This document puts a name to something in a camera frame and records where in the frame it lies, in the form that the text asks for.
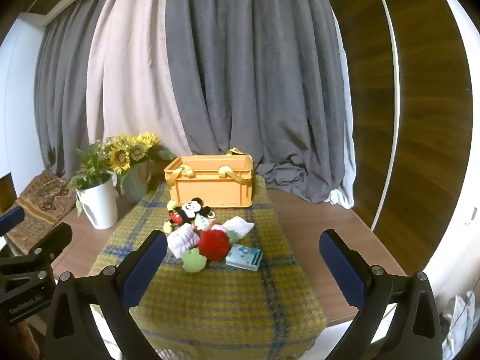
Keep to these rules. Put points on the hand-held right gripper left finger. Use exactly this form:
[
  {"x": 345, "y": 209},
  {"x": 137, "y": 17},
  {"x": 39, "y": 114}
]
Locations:
[{"x": 144, "y": 272}]

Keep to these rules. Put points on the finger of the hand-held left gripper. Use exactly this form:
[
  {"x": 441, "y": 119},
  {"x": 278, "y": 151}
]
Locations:
[
  {"x": 13, "y": 216},
  {"x": 52, "y": 240}
]

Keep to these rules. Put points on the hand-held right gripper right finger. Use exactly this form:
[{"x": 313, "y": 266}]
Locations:
[{"x": 342, "y": 272}]

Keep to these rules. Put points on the green plush toy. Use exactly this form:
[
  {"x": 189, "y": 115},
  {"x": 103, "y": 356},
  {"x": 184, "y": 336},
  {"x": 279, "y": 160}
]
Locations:
[{"x": 193, "y": 260}]

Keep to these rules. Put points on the black mouse plush toy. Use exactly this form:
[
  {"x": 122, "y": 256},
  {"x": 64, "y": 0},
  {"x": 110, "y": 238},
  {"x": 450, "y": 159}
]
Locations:
[{"x": 188, "y": 210}]

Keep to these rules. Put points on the pale green soft toy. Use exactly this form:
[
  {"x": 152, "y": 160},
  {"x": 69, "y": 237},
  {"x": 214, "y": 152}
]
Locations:
[{"x": 232, "y": 235}]

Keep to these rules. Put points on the brown patterned cushion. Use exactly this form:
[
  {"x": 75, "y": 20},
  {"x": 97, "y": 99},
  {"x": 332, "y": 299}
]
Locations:
[{"x": 41, "y": 198}]

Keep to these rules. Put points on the white vase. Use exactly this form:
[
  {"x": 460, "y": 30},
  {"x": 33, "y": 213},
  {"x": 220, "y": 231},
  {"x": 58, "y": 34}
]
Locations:
[{"x": 99, "y": 206}]

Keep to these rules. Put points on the red fluffy pom-pom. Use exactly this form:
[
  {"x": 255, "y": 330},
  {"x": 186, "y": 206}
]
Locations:
[{"x": 213, "y": 245}]

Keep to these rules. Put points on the small pastel plush charm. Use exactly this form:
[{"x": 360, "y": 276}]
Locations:
[{"x": 202, "y": 220}]

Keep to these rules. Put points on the green leafy plant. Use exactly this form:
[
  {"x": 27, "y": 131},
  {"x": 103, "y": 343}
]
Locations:
[{"x": 92, "y": 167}]

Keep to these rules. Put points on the yellow and blue plaid blanket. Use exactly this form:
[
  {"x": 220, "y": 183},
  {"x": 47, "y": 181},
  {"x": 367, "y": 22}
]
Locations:
[{"x": 225, "y": 307}]

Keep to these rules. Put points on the green ribbed vase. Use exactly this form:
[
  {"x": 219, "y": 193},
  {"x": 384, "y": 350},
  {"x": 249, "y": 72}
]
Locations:
[{"x": 135, "y": 183}]

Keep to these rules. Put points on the blue printed tissue pack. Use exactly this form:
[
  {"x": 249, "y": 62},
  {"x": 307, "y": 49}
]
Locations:
[{"x": 243, "y": 258}]

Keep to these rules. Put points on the white folded socks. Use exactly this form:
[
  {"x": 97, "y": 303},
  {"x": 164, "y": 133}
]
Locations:
[{"x": 238, "y": 227}]

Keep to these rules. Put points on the sunflower bouquet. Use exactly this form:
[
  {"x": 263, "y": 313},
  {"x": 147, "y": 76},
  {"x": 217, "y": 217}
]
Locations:
[{"x": 125, "y": 153}]

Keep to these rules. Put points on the white crumpled cloth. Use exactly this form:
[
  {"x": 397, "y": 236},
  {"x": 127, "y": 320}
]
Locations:
[{"x": 459, "y": 322}]

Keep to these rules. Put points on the pale pink curtain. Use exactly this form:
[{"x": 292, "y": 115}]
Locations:
[{"x": 127, "y": 82}]

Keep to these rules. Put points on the grey curtain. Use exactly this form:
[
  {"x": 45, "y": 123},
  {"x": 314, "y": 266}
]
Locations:
[{"x": 255, "y": 82}]

